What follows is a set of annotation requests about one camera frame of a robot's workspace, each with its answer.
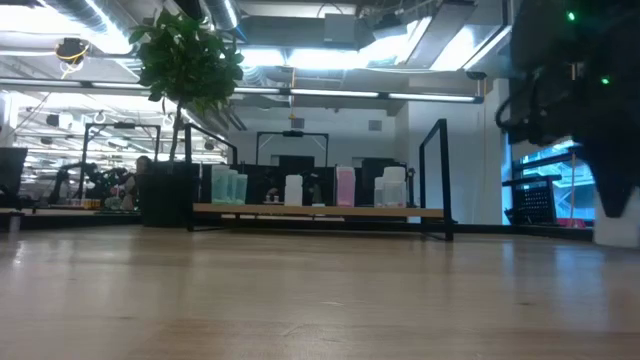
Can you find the black ceiling camera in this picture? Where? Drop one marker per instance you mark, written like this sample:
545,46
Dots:
476,75

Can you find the black robot rig frame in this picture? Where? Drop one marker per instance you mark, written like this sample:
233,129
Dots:
292,133
86,150

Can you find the grey square wall vent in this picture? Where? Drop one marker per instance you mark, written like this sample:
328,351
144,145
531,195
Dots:
375,125
297,123

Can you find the black plant pot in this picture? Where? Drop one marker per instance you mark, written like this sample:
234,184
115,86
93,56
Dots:
165,195

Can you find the black metal stand frame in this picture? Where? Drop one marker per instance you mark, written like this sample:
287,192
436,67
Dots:
443,175

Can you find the green leafy plant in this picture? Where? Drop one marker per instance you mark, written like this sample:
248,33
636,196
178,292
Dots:
187,55

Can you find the pink pill bottle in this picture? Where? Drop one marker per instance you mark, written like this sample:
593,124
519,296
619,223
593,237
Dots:
345,187

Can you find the black round ceiling device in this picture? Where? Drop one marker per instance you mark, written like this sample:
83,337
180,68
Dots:
71,50

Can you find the red object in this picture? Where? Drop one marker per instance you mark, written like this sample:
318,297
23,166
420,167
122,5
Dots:
570,223

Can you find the small grey post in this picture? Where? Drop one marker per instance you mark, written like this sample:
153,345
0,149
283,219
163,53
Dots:
14,222

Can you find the long ceiling light strip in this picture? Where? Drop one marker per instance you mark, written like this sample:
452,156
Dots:
350,94

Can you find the grey ceiling box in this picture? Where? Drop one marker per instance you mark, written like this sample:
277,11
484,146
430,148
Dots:
340,27

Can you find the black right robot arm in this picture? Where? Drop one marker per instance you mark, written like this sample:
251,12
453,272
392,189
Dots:
550,35

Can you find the black trapezoid box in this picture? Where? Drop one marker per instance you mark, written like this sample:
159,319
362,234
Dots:
11,170

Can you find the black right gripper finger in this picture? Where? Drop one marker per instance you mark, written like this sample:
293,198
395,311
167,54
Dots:
612,175

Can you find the person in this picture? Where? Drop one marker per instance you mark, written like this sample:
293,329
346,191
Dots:
131,187

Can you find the wooden shelf board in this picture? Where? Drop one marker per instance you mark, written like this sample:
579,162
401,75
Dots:
320,210

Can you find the black perforated basket cart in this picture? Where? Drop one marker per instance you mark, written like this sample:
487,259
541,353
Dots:
535,202

